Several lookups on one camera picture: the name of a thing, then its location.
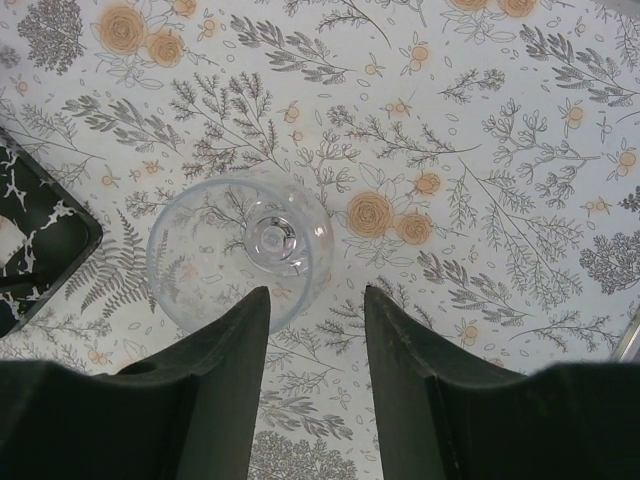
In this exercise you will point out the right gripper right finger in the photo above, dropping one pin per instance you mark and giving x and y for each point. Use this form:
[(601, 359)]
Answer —
[(443, 413)]

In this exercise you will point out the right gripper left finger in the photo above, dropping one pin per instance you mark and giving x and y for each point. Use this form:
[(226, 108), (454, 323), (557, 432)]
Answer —
[(186, 412)]

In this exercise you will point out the floral table mat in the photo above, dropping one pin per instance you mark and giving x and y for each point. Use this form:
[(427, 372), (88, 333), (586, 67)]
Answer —
[(479, 161)]

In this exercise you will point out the gold black wine glass rack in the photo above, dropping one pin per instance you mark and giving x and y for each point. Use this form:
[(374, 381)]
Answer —
[(60, 235)]

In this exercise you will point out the clear wine glass front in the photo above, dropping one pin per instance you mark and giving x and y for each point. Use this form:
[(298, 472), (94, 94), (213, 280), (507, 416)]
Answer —
[(222, 238)]

